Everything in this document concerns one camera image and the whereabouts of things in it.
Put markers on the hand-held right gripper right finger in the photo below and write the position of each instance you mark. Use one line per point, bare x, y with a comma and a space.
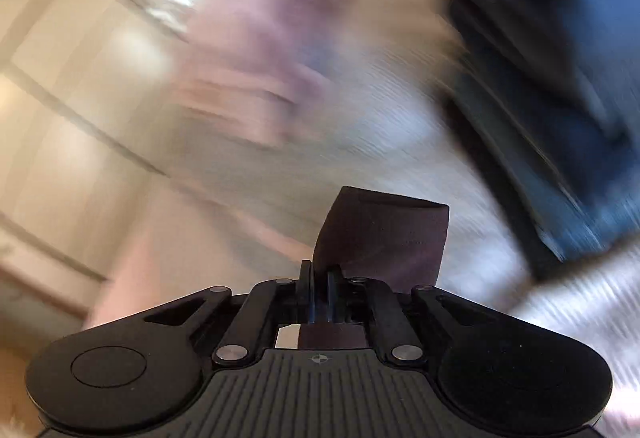
334, 295

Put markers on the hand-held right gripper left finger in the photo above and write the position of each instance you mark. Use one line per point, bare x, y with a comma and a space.
306, 290

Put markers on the dark brown garment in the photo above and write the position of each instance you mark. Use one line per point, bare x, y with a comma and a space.
390, 238

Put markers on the stack of folded blue clothes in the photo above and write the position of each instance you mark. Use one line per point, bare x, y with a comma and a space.
545, 68

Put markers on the pink and grey bed cover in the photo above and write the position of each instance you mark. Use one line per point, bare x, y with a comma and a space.
380, 158

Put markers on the pink quilted pillow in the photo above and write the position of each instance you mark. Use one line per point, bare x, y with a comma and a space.
235, 113

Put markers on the lilac pillow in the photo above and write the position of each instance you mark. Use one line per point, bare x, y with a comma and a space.
295, 3

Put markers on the cream wardrobe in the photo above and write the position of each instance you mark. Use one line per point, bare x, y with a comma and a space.
60, 128

